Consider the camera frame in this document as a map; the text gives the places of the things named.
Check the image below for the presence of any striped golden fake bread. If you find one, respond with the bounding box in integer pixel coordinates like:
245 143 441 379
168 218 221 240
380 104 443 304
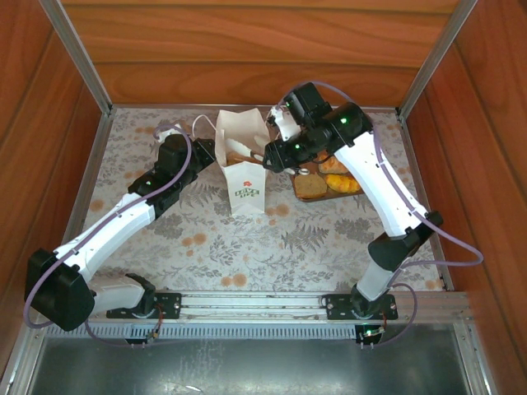
317 152 349 176

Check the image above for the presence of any white paper bag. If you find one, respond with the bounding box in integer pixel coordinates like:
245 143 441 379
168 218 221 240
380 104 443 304
193 107 269 218

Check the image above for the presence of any speckled brown fake bread slice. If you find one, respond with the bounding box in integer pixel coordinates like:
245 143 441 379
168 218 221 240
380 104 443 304
294 171 329 198

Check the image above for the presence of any yellow twisted fake bread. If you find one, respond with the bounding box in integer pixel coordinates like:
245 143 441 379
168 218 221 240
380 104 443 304
324 174 363 194

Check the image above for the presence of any brown rectangular tray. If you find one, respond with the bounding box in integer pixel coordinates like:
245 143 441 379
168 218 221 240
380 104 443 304
287 147 368 203

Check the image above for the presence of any floral tablecloth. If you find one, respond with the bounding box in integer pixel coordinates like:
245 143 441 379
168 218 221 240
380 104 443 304
72 107 454 291

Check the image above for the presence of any right small circuit board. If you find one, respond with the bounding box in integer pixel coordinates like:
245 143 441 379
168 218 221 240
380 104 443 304
357 324 386 345

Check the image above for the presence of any grey metal sheet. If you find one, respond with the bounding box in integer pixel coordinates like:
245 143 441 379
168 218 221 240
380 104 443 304
28 324 473 395

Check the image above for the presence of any left aluminium side rail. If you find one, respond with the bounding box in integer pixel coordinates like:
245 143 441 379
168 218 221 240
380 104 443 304
61 113 113 252

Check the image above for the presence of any aluminium side rail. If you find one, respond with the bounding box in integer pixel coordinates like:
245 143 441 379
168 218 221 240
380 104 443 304
397 110 456 291
61 113 113 252

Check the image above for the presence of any right aluminium side rail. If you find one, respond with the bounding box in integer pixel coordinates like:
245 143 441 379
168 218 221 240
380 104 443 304
397 110 456 291

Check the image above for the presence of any aluminium front rail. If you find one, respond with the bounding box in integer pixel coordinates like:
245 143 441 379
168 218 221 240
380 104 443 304
180 290 473 324

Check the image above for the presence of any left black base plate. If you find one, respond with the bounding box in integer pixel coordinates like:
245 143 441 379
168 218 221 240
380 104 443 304
105 290 183 321

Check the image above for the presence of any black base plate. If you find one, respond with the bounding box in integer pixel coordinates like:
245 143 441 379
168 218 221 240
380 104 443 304
105 290 183 321
322 290 399 322

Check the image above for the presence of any right aluminium frame post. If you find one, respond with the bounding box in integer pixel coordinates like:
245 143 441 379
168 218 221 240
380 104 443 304
397 0 478 119

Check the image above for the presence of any aluminium frame post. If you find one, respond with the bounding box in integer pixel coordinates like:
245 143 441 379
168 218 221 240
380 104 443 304
397 0 478 119
39 0 114 116

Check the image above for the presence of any left aluminium frame post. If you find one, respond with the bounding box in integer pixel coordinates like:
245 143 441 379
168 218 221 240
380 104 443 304
39 0 114 116

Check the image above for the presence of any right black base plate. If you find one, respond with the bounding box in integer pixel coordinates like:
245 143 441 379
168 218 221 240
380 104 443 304
322 290 399 322

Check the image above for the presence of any slotted grey cable duct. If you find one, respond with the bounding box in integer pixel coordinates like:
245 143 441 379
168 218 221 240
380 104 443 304
49 319 388 341

